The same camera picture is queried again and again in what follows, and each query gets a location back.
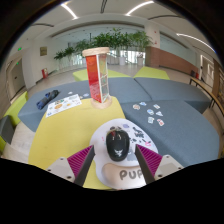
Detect black computer mouse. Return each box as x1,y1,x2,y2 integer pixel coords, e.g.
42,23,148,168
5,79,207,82
105,129,131,162

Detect grey modular upholstered bench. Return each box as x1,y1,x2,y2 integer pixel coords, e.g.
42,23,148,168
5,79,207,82
17,77,221,168

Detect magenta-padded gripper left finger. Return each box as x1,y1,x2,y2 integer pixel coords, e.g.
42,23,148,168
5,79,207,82
45,144,96,187

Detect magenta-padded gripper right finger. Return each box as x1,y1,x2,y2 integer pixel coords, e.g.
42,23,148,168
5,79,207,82
134,143,185,185

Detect group of potted green plants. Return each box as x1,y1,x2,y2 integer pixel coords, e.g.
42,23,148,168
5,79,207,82
53,28,154,68

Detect lime green sofa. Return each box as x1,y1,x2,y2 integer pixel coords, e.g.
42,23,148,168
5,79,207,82
0,90,30,154

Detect dark blue folded umbrella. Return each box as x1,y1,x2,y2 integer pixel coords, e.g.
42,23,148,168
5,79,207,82
36,89,61,111

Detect white round printed mouse pad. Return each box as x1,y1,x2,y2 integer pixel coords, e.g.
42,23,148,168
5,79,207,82
89,118,160,191

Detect curved ceiling light strips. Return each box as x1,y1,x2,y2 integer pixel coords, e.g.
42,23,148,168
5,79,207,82
60,0,218,54

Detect scattered small stickers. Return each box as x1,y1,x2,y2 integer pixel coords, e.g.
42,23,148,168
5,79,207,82
132,101,166,128

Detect wooden railing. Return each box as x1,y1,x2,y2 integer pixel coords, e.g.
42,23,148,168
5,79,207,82
189,76,224,118

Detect printed sticker sheet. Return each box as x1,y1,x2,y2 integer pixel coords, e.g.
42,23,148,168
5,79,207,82
45,93,83,119

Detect grey upholstered seat block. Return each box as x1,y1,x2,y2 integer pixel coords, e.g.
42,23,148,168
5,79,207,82
0,114,16,145

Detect lime green upholstered bench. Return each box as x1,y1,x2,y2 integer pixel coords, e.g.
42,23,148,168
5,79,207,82
72,65,171,83

